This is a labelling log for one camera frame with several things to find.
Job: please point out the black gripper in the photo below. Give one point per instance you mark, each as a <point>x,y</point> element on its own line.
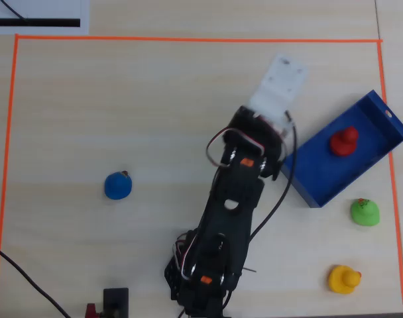
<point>285,75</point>

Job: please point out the red rubber duck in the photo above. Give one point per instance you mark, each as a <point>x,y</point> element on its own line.
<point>342,142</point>

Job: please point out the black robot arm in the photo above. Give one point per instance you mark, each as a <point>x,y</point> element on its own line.
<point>234,189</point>

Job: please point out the blue plastic box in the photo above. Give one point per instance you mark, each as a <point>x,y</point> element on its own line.
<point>321,172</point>

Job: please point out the green rubber duck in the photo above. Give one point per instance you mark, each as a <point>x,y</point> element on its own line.
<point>365,213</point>

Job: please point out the blue rubber duck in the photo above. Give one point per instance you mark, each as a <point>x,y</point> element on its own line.
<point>118,186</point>

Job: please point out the yellow rubber duck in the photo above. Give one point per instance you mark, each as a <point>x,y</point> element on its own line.
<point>342,280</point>

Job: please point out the orange tape strip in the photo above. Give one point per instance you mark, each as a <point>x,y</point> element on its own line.
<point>7,139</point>
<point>392,172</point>
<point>188,39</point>

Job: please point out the black rectangular strip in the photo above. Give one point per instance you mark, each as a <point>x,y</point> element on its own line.
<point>55,22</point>

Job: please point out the white paper sheet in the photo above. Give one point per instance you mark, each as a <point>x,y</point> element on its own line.
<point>55,10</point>

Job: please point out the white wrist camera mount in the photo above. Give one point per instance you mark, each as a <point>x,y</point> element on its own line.
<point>281,83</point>

